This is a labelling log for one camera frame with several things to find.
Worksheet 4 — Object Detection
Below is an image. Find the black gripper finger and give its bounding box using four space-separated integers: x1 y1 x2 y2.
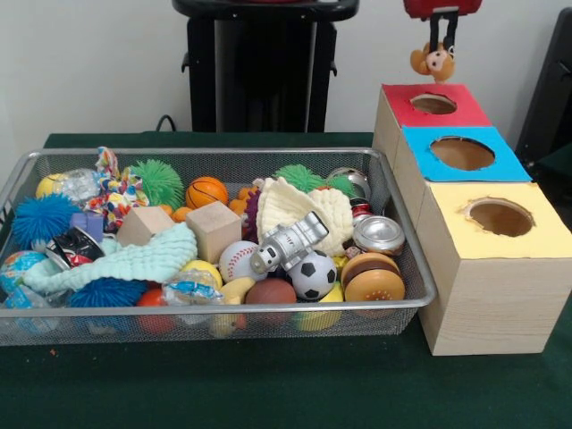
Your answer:
442 11 459 57
427 13 442 57

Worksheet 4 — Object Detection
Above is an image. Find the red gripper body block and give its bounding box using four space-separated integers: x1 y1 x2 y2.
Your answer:
403 0 485 21

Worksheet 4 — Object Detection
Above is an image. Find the brown monkey plush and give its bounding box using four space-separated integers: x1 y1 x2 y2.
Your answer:
409 40 458 85

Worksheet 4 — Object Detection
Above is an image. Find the wooden box with three holes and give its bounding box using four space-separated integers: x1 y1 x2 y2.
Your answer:
373 82 572 358

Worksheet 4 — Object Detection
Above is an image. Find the black flat panel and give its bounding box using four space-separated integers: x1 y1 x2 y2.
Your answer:
514 6 572 157

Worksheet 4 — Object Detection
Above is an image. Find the dark green table cloth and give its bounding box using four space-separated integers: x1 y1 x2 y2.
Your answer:
531 142 572 218
0 130 572 429

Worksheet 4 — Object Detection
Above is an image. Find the crushed silver drink can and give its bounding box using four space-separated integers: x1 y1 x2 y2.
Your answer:
351 215 407 257

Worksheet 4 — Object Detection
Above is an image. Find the cream knitted cloth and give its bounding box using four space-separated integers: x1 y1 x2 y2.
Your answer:
255 176 353 258

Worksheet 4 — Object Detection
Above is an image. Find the silver robot figure toy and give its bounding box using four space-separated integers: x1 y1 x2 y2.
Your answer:
248 211 331 273

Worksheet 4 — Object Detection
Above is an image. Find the wooden toy hamburger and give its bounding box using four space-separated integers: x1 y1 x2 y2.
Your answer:
341 252 407 314

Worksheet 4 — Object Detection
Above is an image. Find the black and white soccer ball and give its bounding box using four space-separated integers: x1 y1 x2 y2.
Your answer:
288 249 339 300

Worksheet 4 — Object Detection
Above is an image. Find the orange basketball toy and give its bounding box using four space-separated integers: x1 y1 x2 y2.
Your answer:
185 176 230 211

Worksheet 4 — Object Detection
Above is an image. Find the wooden cube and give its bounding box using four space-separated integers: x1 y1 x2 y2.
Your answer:
185 200 243 265

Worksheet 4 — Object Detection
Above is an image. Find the white baseball toy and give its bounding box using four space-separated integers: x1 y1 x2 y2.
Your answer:
218 240 268 283

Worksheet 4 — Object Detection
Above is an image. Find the mint green knitted cloth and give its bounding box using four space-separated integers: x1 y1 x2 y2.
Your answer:
22 222 199 294

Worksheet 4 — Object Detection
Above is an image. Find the blue spiky rubber ball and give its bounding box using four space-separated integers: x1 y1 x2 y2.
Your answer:
11 192 84 250

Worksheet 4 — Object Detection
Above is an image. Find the silver wire mesh bin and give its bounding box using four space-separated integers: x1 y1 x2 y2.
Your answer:
0 147 438 348

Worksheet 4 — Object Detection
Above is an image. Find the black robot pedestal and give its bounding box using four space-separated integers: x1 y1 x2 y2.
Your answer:
172 0 361 134

